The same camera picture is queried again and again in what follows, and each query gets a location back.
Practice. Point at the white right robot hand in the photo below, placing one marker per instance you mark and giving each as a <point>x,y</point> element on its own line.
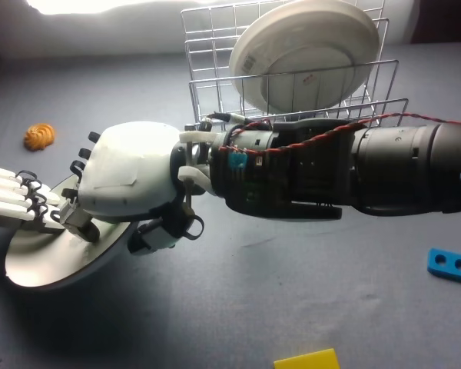
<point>127,169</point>

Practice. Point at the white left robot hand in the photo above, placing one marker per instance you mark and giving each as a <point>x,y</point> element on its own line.
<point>7,192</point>

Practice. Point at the white plate with black rim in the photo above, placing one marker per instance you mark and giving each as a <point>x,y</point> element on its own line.
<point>54,261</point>

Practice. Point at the all white plate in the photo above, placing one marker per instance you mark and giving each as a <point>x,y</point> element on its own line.
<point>299,50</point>

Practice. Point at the orange swirl cookie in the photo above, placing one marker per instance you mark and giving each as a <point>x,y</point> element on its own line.
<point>40,136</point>

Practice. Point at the yellow flat block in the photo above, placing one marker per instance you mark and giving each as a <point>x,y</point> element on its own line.
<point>307,361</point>

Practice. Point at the blue block with two holes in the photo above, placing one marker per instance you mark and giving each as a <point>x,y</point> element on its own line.
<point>451,273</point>

